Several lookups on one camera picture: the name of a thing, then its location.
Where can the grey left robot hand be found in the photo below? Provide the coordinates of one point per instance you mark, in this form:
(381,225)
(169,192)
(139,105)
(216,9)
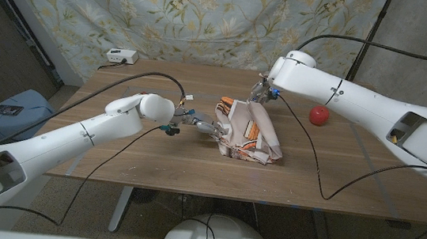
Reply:
(201,122)

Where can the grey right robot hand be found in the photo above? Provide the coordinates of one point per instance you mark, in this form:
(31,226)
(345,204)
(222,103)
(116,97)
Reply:
(264,93)

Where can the beige orange patterned cloth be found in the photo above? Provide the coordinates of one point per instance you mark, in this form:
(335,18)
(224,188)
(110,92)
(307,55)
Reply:
(247,135)

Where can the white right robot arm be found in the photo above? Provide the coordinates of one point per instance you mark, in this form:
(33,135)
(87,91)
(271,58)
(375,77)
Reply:
(358,99)

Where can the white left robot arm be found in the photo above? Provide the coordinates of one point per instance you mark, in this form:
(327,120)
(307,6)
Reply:
(55,146)

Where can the red ball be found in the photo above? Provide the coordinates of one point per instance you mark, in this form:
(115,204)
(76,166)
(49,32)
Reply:
(319,115)

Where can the small red object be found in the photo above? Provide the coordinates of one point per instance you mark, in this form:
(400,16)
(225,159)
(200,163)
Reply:
(144,92)

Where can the floral printed backdrop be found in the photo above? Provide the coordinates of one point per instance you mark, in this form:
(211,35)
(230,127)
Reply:
(207,23)

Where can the white power box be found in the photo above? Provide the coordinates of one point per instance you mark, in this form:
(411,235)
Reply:
(121,56)

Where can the black backdrop stand pole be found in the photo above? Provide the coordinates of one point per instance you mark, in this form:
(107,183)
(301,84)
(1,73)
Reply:
(367,40)

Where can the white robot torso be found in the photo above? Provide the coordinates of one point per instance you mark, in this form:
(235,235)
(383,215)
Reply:
(225,236)

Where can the white table leg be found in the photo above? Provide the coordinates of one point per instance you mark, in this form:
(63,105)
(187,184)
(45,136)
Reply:
(120,209)

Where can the dark grey table leg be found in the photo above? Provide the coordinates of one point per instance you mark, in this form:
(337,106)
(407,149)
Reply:
(322,238)

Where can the blue storage box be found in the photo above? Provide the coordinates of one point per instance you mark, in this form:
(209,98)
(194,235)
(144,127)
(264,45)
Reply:
(28,104)

